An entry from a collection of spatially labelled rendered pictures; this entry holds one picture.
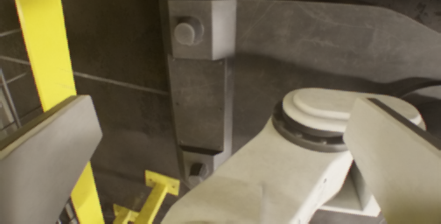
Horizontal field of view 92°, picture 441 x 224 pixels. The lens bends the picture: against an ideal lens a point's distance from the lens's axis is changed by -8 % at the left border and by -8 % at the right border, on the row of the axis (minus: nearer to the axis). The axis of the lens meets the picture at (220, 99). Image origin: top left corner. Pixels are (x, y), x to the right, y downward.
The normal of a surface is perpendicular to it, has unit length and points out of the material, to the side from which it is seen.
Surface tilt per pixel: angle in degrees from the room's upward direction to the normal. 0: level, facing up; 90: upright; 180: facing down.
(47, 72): 90
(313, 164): 90
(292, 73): 0
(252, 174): 90
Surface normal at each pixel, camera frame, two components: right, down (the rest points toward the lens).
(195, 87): -0.21, 0.48
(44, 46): 0.96, 0.25
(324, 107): 0.00, -0.87
